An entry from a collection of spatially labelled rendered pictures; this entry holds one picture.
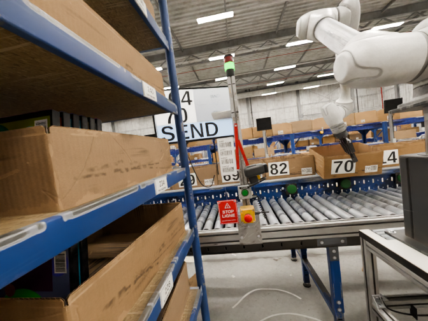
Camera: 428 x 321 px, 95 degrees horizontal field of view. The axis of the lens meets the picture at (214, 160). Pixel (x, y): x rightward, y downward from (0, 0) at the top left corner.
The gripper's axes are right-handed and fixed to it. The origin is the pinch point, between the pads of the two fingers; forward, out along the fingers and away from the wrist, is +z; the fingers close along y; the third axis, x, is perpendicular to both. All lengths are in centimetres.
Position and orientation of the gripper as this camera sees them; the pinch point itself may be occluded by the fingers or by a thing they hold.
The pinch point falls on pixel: (353, 157)
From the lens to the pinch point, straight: 168.5
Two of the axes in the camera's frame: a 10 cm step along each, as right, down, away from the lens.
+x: 8.8, -4.5, -1.3
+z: 4.6, 8.9, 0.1
